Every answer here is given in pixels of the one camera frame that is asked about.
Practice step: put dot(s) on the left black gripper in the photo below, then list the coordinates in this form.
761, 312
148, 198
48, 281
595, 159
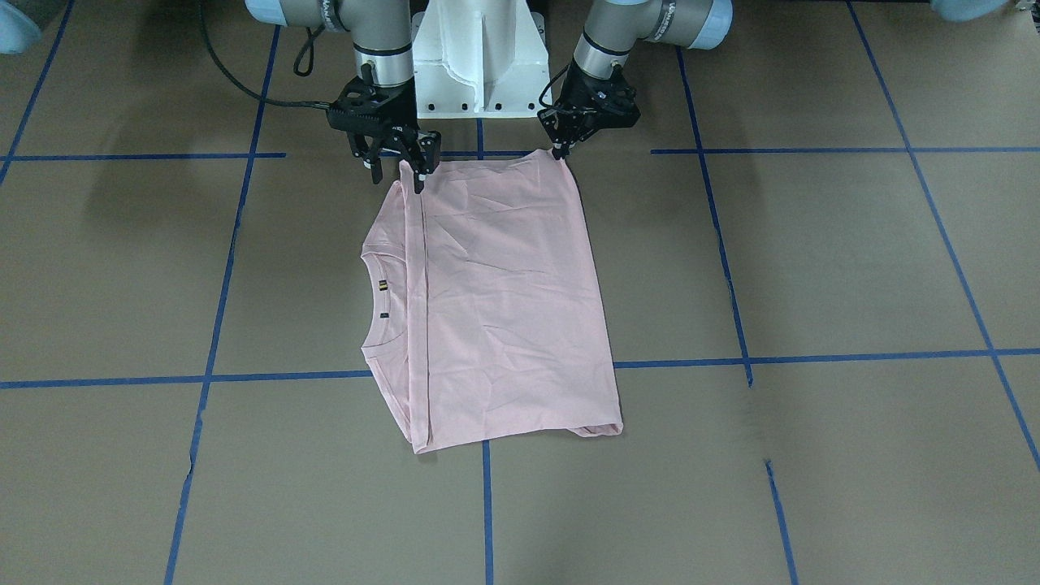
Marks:
599, 111

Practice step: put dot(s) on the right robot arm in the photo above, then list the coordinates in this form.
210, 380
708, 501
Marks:
380, 31

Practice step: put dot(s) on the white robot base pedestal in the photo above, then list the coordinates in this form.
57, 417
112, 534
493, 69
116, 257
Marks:
479, 59

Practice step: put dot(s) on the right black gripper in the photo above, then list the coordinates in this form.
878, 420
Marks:
404, 149

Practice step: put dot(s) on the pink Snoopy t-shirt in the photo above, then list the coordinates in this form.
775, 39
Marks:
488, 318

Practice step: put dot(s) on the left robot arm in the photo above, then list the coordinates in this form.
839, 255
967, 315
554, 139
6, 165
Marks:
612, 28

